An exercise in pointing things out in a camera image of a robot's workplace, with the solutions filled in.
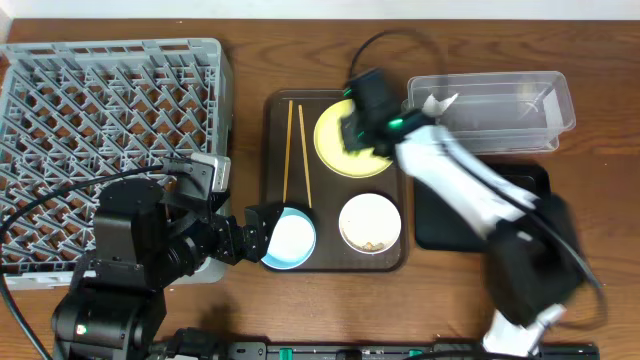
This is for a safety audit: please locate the white napkin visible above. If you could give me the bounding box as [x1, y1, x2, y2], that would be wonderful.
[422, 93, 459, 118]

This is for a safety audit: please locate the white bowl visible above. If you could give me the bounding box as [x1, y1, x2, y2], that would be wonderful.
[338, 193, 402, 255]

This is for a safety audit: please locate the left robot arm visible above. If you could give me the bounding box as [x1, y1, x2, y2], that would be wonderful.
[52, 177, 284, 359]

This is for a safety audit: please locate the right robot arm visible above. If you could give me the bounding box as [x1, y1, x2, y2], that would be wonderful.
[341, 68, 589, 359]

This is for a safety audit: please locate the black waste tray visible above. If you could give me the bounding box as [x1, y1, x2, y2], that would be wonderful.
[414, 161, 551, 253]

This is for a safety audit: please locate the light blue bowl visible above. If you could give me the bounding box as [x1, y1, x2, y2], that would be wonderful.
[261, 207, 316, 270]

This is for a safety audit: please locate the brown serving tray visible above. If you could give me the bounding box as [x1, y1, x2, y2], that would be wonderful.
[260, 89, 408, 273]

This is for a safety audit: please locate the yellow plate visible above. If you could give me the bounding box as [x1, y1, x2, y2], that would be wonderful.
[314, 100, 392, 178]

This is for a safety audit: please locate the clear plastic bin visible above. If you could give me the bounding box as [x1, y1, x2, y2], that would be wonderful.
[405, 71, 576, 155]

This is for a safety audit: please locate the grey dish rack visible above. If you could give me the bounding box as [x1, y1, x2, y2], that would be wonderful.
[1, 38, 233, 290]

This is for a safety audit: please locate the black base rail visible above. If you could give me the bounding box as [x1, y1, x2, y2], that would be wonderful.
[149, 327, 600, 360]

